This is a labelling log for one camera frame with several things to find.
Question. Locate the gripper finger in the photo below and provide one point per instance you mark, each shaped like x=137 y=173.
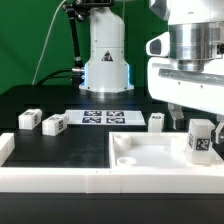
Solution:
x=217 y=135
x=176 y=115

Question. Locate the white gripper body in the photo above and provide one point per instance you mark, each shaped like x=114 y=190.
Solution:
x=198 y=90

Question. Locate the white square table top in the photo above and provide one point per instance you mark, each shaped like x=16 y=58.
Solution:
x=152 y=150

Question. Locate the white marker sheet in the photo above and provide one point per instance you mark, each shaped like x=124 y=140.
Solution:
x=105 y=117

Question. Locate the white U-shaped fence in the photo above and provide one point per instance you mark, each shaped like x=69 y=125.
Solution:
x=199 y=179

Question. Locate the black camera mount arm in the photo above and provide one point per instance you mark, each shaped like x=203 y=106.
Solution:
x=76 y=13

